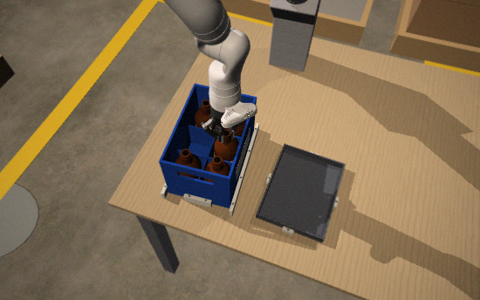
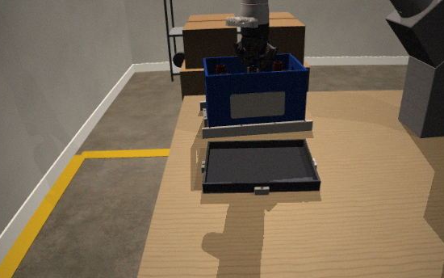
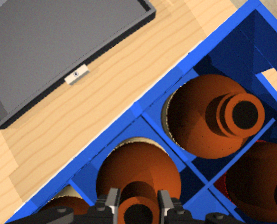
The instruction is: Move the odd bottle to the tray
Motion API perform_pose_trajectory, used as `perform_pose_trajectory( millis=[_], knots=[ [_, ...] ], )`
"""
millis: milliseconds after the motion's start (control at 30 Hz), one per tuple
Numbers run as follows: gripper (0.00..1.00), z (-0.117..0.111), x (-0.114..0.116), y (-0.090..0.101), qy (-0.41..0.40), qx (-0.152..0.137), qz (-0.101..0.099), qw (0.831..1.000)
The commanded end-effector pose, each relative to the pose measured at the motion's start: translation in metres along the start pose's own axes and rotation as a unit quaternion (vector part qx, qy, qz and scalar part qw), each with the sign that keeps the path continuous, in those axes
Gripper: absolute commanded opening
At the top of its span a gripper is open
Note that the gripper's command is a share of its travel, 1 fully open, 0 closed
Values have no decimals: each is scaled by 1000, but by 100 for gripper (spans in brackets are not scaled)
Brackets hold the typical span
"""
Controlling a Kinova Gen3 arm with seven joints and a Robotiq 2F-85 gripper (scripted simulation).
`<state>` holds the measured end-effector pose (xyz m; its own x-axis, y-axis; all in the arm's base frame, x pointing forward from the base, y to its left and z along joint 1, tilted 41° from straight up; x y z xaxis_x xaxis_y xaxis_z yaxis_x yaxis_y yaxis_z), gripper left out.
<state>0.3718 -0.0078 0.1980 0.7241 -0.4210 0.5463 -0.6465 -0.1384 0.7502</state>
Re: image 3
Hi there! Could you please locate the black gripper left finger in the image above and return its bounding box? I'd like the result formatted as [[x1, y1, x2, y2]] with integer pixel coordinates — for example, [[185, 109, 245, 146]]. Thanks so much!
[[5, 188, 121, 224]]

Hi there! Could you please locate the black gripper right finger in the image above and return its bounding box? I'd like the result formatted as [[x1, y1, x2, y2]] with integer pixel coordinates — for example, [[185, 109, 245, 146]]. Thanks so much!
[[157, 190, 247, 224]]

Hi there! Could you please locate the grey rectangular tray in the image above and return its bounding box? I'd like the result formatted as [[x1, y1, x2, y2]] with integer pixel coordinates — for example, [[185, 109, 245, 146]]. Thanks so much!
[[0, 0, 157, 130]]

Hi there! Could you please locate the dark blue crate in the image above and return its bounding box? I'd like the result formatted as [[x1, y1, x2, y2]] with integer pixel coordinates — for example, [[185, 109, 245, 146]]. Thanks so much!
[[4, 0, 277, 224]]

